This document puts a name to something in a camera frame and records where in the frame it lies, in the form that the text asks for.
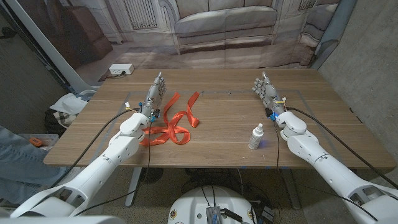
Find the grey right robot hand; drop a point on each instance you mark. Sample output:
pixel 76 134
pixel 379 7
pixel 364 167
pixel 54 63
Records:
pixel 269 91

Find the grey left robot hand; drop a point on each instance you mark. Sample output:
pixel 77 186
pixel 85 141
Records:
pixel 154 96

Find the orange satin ribbon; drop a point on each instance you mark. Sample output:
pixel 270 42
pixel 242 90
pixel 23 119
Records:
pixel 169 130

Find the small white spray bottle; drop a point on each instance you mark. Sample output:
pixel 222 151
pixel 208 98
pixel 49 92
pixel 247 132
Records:
pixel 255 138

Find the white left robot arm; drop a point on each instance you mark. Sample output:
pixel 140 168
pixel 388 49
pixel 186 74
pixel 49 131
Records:
pixel 102 161

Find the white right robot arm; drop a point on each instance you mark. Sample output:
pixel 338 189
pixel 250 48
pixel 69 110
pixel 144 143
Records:
pixel 326 168

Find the white power strip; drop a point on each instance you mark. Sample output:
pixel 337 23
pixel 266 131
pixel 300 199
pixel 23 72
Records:
pixel 121 68

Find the white crumpled cloth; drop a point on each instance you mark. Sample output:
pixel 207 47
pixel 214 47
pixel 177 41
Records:
pixel 70 104

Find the blue-grey rolled backdrop tube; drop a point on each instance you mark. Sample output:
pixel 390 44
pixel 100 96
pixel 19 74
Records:
pixel 335 28

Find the dark plaid cloth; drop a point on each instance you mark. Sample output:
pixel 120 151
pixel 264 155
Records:
pixel 59 121

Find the clear plastic bin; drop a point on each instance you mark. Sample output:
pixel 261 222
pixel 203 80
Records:
pixel 48 139

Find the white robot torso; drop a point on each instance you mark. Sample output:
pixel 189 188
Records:
pixel 192 205

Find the white slanted pole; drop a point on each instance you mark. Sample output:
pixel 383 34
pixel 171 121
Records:
pixel 46 43

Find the orange tool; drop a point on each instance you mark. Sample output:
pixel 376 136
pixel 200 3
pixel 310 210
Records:
pixel 35 142

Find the person in blue jeans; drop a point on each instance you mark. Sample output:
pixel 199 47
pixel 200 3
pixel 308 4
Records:
pixel 18 165

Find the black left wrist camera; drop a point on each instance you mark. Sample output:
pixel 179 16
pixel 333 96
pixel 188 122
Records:
pixel 155 114

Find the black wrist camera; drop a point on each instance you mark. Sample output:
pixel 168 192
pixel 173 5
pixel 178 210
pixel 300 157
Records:
pixel 270 114
pixel 155 114

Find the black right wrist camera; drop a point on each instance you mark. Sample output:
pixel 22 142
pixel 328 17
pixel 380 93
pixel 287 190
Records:
pixel 270 114

